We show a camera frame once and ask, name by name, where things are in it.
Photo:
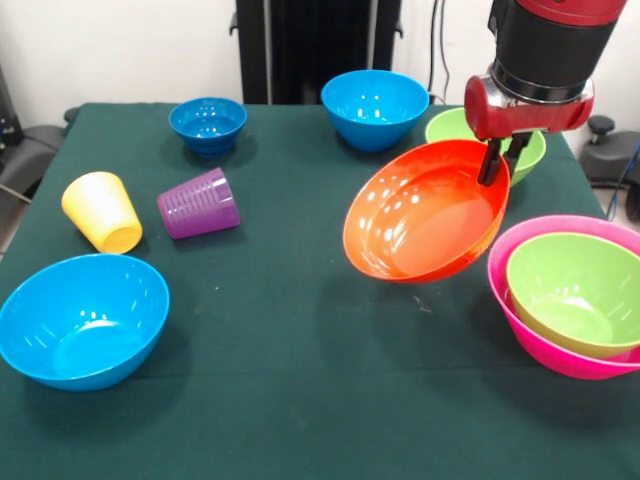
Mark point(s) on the purple cup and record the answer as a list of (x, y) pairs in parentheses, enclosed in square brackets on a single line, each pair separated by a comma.
[(198, 206)]

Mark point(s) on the small dark blue bowl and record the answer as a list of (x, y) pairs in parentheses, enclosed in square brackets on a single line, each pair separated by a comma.
[(207, 127)]

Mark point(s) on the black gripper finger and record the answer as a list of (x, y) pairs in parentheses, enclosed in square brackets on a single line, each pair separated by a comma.
[(517, 150), (489, 165)]

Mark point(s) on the green bowl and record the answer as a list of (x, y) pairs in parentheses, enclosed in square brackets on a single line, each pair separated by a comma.
[(445, 125), (575, 290)]

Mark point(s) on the black pedestal leg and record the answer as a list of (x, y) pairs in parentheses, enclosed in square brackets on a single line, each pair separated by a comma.
[(30, 150), (610, 160)]

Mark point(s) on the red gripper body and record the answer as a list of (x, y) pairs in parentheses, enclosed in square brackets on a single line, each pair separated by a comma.
[(525, 117)]

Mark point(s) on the yellow cup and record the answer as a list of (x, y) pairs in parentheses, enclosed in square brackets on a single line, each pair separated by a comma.
[(100, 210)]

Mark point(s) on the orange bowl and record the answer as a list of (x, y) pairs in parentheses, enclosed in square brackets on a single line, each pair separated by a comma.
[(425, 220)]

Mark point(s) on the light blue bowl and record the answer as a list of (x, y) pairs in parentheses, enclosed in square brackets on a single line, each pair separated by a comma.
[(375, 105), (80, 325)]

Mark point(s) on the pink bowl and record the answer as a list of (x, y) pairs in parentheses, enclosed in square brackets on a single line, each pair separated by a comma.
[(550, 355)]

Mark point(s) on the dark green table cloth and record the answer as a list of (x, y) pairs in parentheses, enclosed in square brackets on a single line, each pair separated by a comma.
[(250, 400)]

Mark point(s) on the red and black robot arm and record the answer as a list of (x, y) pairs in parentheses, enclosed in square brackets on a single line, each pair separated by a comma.
[(550, 45)]

